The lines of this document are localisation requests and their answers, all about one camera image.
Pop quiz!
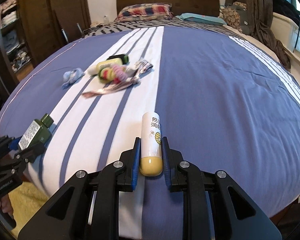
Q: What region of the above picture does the white yellow lotion bottle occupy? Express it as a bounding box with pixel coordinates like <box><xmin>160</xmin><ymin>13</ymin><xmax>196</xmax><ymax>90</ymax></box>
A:
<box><xmin>139</xmin><ymin>112</ymin><xmax>163</xmax><ymax>177</ymax></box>

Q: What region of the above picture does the dark green bottle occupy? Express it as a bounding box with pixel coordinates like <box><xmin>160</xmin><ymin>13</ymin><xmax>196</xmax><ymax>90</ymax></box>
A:
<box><xmin>18</xmin><ymin>113</ymin><xmax>53</xmax><ymax>151</ymax></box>

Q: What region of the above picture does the pink measuring tape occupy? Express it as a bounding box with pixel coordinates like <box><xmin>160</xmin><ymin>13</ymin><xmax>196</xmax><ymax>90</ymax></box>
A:
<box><xmin>82</xmin><ymin>76</ymin><xmax>141</xmax><ymax>98</ymax></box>

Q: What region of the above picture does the light blue cloth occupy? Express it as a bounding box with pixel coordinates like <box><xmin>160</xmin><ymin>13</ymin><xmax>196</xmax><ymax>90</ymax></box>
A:
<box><xmin>62</xmin><ymin>68</ymin><xmax>85</xmax><ymax>89</ymax></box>

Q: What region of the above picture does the person left hand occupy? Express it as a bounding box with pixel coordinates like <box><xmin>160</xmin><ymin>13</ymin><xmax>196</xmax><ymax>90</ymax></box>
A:
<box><xmin>0</xmin><ymin>195</ymin><xmax>13</xmax><ymax>218</ymax></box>

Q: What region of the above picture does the yellow fluffy rug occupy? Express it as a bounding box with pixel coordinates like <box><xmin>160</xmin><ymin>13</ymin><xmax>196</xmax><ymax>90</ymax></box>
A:
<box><xmin>8</xmin><ymin>182</ymin><xmax>48</xmax><ymax>239</ymax></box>

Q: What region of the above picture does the striped grey white cloth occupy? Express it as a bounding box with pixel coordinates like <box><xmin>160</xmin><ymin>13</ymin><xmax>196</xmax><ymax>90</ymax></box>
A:
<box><xmin>126</xmin><ymin>59</ymin><xmax>153</xmax><ymax>77</ymax></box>

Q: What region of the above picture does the yellow cream tube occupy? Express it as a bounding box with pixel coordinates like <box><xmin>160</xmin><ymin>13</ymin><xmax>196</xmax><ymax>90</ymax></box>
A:
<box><xmin>87</xmin><ymin>58</ymin><xmax>123</xmax><ymax>76</ymax></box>

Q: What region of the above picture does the dark wooden wardrobe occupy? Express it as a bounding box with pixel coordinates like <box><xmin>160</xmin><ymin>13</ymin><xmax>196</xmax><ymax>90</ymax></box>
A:
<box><xmin>0</xmin><ymin>0</ymin><xmax>92</xmax><ymax>86</ymax></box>

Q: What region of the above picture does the black white patterned blanket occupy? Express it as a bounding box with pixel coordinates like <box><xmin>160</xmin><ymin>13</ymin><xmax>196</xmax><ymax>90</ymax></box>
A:
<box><xmin>83</xmin><ymin>17</ymin><xmax>241</xmax><ymax>37</ymax></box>

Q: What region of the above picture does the teal folded pillow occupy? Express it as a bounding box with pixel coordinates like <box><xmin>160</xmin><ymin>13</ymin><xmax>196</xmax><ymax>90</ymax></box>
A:
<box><xmin>176</xmin><ymin>12</ymin><xmax>227</xmax><ymax>26</ymax></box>

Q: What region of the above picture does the plaid red blue pillow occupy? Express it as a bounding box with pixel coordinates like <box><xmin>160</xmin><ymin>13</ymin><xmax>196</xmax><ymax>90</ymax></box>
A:
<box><xmin>115</xmin><ymin>3</ymin><xmax>173</xmax><ymax>22</ymax></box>

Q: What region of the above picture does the patterned brown bag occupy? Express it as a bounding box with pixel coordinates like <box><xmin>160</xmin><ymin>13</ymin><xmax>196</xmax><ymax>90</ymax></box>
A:
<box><xmin>219</xmin><ymin>2</ymin><xmax>250</xmax><ymax>35</ymax></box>

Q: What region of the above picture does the dark wooden headboard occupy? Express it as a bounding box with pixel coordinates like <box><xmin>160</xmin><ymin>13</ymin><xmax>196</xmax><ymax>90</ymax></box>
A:
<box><xmin>116</xmin><ymin>0</ymin><xmax>221</xmax><ymax>18</ymax></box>

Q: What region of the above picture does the brown curtain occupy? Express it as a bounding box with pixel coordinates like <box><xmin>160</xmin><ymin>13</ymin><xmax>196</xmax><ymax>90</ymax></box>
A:
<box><xmin>225</xmin><ymin>0</ymin><xmax>291</xmax><ymax>71</ymax></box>

